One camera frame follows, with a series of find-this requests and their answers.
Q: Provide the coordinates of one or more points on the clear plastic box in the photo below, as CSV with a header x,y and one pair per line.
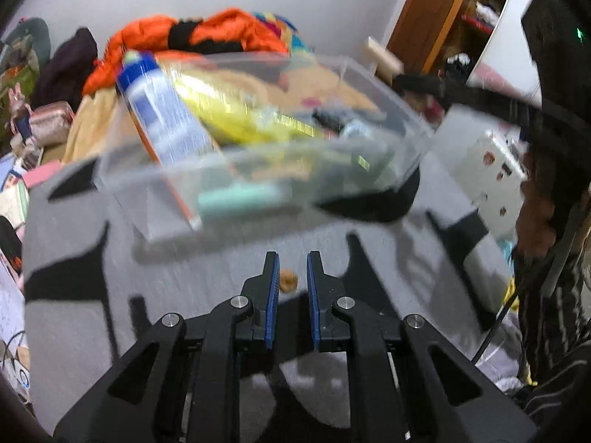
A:
x,y
258,166

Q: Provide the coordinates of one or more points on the black orange tool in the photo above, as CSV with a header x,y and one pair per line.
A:
x,y
9,244

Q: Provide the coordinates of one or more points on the grey plush toy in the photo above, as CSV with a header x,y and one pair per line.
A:
x,y
32,37

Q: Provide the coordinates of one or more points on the small brown nut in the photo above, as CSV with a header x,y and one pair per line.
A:
x,y
289,281

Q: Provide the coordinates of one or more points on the pile of white papers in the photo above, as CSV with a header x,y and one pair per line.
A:
x,y
11,304

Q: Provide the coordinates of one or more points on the colourful printed blanket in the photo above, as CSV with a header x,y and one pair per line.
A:
x,y
92,120

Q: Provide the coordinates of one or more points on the pink box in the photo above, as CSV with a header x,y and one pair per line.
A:
x,y
41,174

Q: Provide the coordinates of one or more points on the dark purple coat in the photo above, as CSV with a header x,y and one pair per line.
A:
x,y
64,69

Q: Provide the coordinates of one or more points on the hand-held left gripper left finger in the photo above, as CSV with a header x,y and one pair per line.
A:
x,y
273,304

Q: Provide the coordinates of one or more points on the white folded cloth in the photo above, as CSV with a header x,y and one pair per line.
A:
x,y
487,11

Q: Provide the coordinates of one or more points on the grey black printed cloth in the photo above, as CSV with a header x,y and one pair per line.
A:
x,y
184,286

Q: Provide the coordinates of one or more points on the person's dark striped clothing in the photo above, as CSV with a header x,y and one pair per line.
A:
x,y
554,314

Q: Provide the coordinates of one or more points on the white blue lotion tube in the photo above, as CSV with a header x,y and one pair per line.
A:
x,y
166,115

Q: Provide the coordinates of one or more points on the pink rabbit figurine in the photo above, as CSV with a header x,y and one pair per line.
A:
x,y
21,110

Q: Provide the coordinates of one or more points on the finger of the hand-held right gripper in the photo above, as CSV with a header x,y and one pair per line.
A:
x,y
485,101

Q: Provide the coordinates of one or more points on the pink cosmetic pouch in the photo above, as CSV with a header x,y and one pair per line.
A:
x,y
51,122

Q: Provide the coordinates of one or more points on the orange puffer jacket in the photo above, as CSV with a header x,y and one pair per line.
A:
x,y
231,23

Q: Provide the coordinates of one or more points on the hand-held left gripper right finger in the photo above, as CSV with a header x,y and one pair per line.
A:
x,y
314,304

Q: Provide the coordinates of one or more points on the beige wooden block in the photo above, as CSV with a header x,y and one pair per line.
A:
x,y
381,57

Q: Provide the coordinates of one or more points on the wooden wardrobe shelf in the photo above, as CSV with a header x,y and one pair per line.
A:
x,y
429,9

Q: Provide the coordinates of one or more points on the blue notebook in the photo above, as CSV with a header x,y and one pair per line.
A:
x,y
11,177

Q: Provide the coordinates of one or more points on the small black spray bottle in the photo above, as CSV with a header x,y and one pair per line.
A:
x,y
330,120

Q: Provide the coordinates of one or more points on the white case with stickers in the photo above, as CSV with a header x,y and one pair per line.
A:
x,y
466,180

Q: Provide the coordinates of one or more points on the white heart-print wardrobe door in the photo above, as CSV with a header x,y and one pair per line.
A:
x,y
508,46

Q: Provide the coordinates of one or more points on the mint green case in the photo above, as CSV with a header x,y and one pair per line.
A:
x,y
240,198

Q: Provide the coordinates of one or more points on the yellow spray bottle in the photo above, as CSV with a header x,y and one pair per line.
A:
x,y
231,115

